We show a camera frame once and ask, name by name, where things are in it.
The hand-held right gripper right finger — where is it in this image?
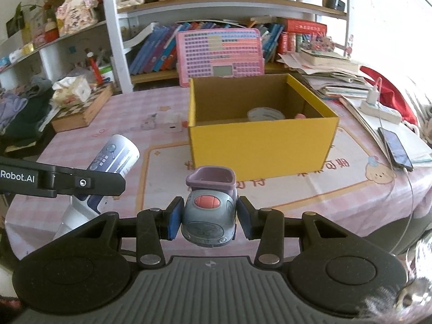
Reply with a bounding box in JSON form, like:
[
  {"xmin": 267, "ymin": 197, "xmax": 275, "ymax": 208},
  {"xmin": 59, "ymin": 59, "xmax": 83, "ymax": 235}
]
[{"xmin": 237, "ymin": 196, "xmax": 353, "ymax": 270}]

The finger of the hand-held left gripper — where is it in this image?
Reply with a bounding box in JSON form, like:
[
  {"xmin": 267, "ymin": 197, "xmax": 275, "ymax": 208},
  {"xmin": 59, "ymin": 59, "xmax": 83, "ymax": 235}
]
[{"xmin": 37, "ymin": 167, "xmax": 126, "ymax": 197}]

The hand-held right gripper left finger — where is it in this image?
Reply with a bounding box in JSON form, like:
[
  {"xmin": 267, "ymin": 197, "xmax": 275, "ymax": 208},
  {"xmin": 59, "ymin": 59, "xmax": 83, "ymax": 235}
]
[{"xmin": 72, "ymin": 196, "xmax": 185, "ymax": 269}]

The grey toy car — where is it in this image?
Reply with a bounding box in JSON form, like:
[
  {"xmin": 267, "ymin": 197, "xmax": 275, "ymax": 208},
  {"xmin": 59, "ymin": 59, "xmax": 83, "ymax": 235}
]
[{"xmin": 181, "ymin": 165, "xmax": 238, "ymax": 248}]

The white and blue remote control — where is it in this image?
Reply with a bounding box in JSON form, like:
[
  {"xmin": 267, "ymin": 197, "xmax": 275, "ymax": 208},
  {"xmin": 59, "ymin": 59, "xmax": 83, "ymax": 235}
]
[{"xmin": 53, "ymin": 134, "xmax": 140, "ymax": 242}]

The yellow cardboard box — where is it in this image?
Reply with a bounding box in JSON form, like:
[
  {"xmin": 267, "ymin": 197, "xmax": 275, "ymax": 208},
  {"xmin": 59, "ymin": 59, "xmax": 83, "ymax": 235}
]
[{"xmin": 188, "ymin": 73, "xmax": 340, "ymax": 180}]

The clear tape roll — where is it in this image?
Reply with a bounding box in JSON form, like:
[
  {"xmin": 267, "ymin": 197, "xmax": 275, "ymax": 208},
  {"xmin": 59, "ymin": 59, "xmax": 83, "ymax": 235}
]
[{"xmin": 247, "ymin": 107, "xmax": 286, "ymax": 122}]

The pink checkered tablecloth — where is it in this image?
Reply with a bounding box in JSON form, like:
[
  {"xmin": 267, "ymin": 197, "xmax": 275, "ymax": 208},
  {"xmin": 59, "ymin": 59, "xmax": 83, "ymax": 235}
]
[{"xmin": 5, "ymin": 84, "xmax": 432, "ymax": 260}]

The dark green cloth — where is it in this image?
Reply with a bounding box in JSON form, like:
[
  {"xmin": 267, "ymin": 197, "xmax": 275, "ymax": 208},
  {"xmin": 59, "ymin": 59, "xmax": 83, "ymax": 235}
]
[{"xmin": 3, "ymin": 96, "xmax": 59, "ymax": 140}]

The lilac cloth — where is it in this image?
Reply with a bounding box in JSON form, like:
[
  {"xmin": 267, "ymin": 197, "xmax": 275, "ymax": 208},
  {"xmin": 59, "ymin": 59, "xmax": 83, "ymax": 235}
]
[{"xmin": 0, "ymin": 94, "xmax": 28, "ymax": 133}]

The wooden chessboard box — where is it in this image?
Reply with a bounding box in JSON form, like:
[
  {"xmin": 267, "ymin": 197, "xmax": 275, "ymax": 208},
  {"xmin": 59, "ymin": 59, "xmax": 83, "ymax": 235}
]
[{"xmin": 50, "ymin": 83, "xmax": 114, "ymax": 133}]

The grey cloth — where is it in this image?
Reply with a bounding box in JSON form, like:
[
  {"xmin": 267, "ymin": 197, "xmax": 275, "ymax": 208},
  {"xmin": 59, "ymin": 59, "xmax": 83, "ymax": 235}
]
[{"xmin": 31, "ymin": 75, "xmax": 54, "ymax": 99}]

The floral tissue pack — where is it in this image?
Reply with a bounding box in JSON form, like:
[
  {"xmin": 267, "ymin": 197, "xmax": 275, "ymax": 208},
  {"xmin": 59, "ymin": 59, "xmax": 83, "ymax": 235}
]
[{"xmin": 51, "ymin": 76, "xmax": 92, "ymax": 108}]

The small white plug block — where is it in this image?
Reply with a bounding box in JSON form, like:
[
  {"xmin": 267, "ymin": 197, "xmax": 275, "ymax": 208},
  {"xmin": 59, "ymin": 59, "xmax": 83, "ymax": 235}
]
[{"xmin": 163, "ymin": 113, "xmax": 183, "ymax": 134}]

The green and white box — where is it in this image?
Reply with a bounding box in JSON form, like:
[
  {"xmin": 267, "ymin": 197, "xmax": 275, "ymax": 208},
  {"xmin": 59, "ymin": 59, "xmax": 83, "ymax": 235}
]
[{"xmin": 98, "ymin": 64, "xmax": 116, "ymax": 83}]

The red marker pen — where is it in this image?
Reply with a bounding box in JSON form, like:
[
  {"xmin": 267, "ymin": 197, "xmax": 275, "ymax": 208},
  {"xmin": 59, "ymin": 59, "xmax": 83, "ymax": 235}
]
[{"xmin": 85, "ymin": 52, "xmax": 104, "ymax": 86}]

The white bookshelf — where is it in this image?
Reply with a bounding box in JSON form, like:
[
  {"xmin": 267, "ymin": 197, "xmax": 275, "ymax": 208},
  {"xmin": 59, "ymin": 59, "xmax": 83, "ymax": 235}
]
[{"xmin": 0, "ymin": 0, "xmax": 350, "ymax": 96}]

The row of blue picture books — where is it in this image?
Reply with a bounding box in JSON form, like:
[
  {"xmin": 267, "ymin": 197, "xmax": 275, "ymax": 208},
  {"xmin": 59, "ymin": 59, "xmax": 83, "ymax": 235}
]
[{"xmin": 129, "ymin": 22, "xmax": 190, "ymax": 75}]

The red and white jar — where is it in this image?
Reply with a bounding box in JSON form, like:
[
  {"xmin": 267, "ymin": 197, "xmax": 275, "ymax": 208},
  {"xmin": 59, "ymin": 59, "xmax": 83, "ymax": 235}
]
[{"xmin": 44, "ymin": 18, "xmax": 60, "ymax": 43}]

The green potted plant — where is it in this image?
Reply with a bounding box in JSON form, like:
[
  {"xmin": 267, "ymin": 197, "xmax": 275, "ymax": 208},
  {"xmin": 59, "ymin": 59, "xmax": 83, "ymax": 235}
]
[{"xmin": 5, "ymin": 3, "xmax": 38, "ymax": 38}]

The black smartphone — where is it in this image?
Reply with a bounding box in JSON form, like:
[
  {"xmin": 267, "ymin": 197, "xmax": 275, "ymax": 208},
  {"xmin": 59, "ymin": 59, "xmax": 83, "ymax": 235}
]
[{"xmin": 378, "ymin": 126, "xmax": 414, "ymax": 172}]

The pink keyboard learning toy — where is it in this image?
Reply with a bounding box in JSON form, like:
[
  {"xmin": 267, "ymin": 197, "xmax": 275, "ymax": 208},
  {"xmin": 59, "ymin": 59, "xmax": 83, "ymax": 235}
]
[{"xmin": 175, "ymin": 29, "xmax": 265, "ymax": 87}]

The pile of loose papers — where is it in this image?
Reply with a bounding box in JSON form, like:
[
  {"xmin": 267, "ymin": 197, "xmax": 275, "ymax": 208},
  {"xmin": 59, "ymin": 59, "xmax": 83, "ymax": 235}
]
[{"xmin": 276, "ymin": 49, "xmax": 372, "ymax": 101}]

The pink flower gift bag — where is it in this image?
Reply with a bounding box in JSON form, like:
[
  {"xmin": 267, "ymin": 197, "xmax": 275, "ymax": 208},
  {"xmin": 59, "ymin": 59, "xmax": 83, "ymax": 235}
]
[{"xmin": 55, "ymin": 0, "xmax": 99, "ymax": 35}]

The white power strip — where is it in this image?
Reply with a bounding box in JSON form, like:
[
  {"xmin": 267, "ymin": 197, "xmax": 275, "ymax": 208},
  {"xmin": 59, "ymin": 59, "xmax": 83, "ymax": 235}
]
[{"xmin": 359, "ymin": 99, "xmax": 403, "ymax": 125}]

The white charger plug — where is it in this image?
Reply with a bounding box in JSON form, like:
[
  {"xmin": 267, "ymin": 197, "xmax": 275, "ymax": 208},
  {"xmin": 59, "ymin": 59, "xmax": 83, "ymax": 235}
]
[{"xmin": 367, "ymin": 77, "xmax": 384, "ymax": 106}]

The thick cream-paged book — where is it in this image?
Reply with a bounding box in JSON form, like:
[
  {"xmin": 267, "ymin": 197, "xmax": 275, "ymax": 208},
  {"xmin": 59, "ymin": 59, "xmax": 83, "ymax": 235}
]
[{"xmin": 300, "ymin": 49, "xmax": 353, "ymax": 67}]

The group of teal-spined books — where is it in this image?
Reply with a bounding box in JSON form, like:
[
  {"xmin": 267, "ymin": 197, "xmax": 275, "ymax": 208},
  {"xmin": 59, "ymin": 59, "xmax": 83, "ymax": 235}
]
[{"xmin": 258, "ymin": 23, "xmax": 285, "ymax": 63}]

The person's fluffy grey clothing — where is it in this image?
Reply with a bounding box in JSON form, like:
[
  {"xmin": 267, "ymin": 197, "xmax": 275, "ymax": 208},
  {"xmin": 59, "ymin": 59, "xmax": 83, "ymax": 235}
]
[{"xmin": 364, "ymin": 239, "xmax": 432, "ymax": 324}]

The row of red-spined books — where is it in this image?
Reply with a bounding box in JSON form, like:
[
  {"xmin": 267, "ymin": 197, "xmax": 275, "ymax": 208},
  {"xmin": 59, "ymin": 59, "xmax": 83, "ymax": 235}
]
[{"xmin": 278, "ymin": 32, "xmax": 306, "ymax": 55}]

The colourful cartoon figure ornament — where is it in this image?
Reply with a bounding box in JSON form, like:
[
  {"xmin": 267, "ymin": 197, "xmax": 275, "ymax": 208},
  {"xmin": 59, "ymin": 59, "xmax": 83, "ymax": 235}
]
[{"xmin": 301, "ymin": 35, "xmax": 335, "ymax": 54}]

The stack of white notebooks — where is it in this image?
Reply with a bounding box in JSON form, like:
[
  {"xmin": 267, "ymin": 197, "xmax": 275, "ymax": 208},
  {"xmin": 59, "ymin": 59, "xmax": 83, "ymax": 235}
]
[{"xmin": 339, "ymin": 94, "xmax": 432, "ymax": 168}]

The red cloth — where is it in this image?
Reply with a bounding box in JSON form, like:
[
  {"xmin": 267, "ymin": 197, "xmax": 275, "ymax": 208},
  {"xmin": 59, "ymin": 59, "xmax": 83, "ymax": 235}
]
[{"xmin": 359, "ymin": 66, "xmax": 420, "ymax": 126}]

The thick red book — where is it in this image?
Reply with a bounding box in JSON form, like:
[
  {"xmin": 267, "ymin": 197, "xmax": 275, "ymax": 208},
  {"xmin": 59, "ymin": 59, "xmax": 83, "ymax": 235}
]
[{"xmin": 286, "ymin": 18, "xmax": 328, "ymax": 35}]

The white charging cable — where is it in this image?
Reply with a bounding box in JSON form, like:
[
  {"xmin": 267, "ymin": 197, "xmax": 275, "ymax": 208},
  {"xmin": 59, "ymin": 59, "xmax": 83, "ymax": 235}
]
[{"xmin": 393, "ymin": 165, "xmax": 417, "ymax": 256}]

